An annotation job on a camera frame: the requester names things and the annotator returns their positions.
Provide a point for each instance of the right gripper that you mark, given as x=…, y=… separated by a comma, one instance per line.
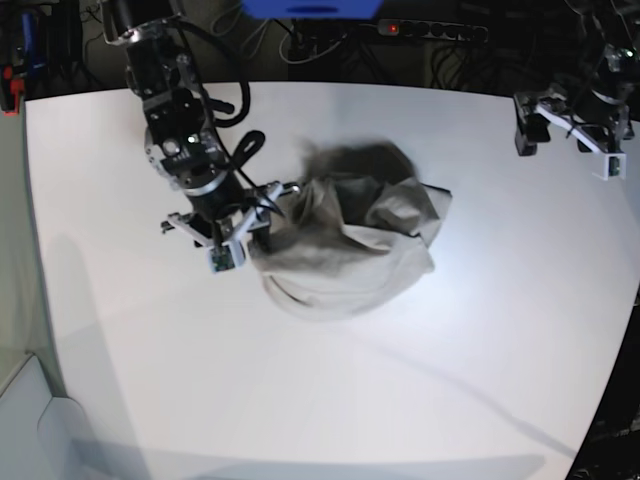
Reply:
x=211, y=208

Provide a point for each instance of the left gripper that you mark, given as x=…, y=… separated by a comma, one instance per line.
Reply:
x=598, y=111

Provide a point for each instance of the beige t-shirt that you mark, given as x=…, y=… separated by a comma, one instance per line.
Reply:
x=356, y=235

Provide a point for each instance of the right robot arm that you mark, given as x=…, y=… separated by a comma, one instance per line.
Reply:
x=181, y=138

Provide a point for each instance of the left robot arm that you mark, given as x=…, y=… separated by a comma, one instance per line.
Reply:
x=607, y=54

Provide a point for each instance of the blue box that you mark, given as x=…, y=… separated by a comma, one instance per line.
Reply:
x=311, y=9

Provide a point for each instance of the red black clamp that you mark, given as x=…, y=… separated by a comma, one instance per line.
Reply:
x=13, y=82

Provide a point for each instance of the black power strip red switch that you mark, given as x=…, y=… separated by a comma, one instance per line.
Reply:
x=432, y=30

